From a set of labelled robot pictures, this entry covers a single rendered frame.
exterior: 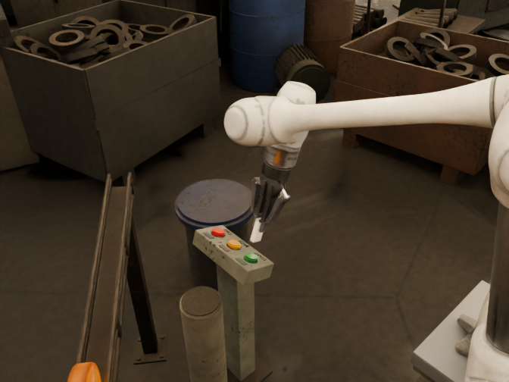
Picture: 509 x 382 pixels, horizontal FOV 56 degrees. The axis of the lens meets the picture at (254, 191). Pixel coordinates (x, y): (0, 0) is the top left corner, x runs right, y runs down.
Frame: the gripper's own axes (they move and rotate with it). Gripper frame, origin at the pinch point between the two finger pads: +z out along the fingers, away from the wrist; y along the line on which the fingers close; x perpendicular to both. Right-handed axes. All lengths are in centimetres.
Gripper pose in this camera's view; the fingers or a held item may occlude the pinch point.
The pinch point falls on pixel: (258, 230)
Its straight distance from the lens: 133.8
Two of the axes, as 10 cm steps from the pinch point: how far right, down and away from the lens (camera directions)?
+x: 7.0, -0.8, 7.1
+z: -2.6, 9.0, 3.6
